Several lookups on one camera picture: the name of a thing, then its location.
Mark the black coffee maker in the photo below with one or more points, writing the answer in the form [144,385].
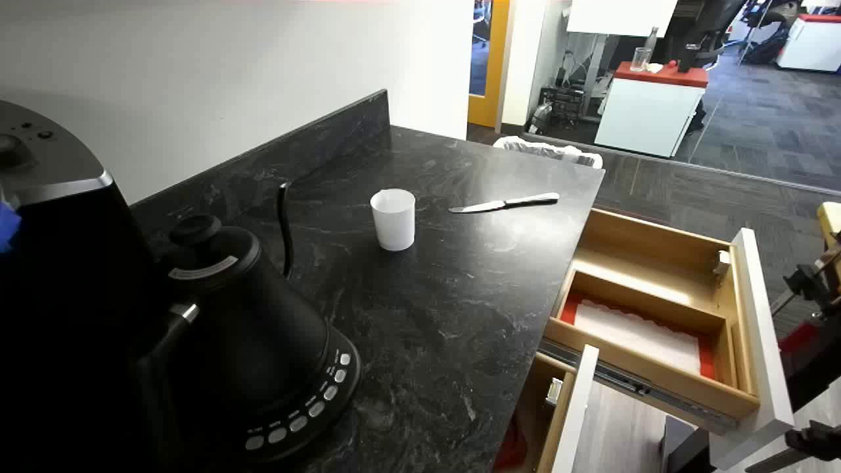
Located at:
[69,290]

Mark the white paper sheet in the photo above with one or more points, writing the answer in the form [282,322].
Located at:
[638,333]

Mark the white cabinet red top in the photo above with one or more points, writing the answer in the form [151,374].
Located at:
[810,43]
[646,113]

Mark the black gooseneck electric kettle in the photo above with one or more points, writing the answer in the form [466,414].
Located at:
[253,341]

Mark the silver table knife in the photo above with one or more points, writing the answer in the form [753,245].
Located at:
[527,201]

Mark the large wooden drawer white front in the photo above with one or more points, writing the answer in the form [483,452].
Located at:
[653,240]

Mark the white mug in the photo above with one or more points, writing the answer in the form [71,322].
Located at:
[391,224]

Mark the black kettle base with buttons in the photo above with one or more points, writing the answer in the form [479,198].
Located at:
[329,398]

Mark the white board panel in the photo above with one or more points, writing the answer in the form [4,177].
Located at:
[617,17]

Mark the small wooden drawer white front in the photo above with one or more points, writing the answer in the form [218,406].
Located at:
[574,410]

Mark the yellow door frame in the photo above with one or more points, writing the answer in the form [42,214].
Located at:
[494,60]

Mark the wooden box orange lining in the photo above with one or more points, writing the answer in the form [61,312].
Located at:
[653,302]

